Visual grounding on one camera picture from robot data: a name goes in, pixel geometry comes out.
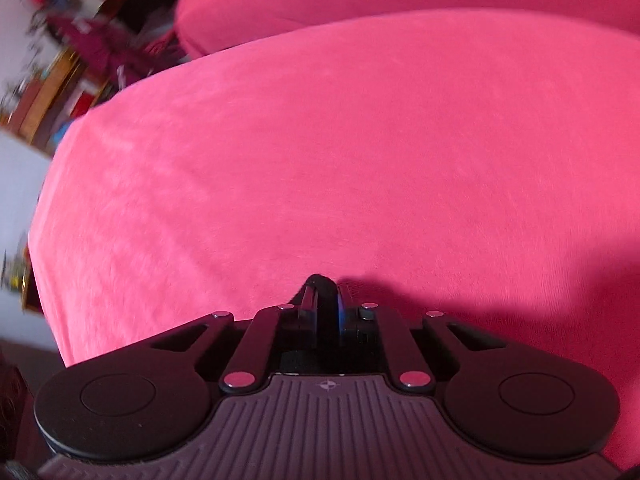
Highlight black pants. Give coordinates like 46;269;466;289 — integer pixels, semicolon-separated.
285;274;358;375

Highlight wooden shelf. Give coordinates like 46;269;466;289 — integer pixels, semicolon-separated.
1;48;117;157

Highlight dark red clothes pile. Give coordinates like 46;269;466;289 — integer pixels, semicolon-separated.
44;13;186;90

